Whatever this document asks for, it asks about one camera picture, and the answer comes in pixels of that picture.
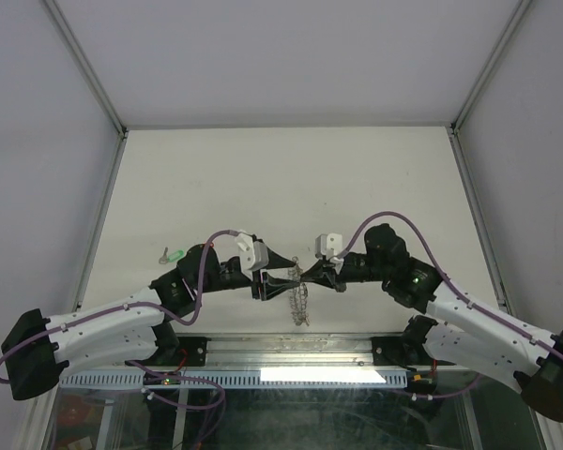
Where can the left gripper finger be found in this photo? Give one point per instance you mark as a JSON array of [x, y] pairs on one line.
[[272, 287], [275, 261]]

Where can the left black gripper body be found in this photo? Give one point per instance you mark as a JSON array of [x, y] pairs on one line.
[[255, 281]]

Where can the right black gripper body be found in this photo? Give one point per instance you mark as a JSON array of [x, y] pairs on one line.
[[356, 268]]

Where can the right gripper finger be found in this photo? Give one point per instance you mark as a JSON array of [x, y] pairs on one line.
[[321, 269], [338, 287]]

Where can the metal disc with keyrings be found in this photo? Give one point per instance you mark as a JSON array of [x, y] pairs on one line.
[[298, 296]]

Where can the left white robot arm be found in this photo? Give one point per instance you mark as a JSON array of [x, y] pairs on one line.
[[40, 351]]

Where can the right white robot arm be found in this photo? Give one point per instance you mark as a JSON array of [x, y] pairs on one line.
[[450, 325]]

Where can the green tag key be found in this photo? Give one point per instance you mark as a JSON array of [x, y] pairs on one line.
[[170, 257]]

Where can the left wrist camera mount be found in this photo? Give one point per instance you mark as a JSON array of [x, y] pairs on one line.
[[253, 254]]

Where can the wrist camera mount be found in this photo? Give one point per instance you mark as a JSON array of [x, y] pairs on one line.
[[253, 254], [328, 247]]

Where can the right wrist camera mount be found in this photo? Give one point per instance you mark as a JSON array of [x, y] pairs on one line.
[[328, 247]]

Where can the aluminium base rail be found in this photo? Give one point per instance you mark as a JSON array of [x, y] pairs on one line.
[[236, 350]]

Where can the white slotted cable duct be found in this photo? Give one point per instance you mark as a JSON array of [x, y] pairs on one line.
[[262, 378]]

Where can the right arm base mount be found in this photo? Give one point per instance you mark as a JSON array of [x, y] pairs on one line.
[[393, 351]]

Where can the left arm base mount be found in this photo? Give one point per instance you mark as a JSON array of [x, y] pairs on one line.
[[183, 351]]

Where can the aluminium frame post right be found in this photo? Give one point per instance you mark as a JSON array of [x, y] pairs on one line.
[[491, 64]]

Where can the aluminium frame post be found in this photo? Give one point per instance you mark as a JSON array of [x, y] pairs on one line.
[[491, 64], [81, 60]]

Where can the aluminium frame post left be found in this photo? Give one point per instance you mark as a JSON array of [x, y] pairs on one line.
[[81, 60]]

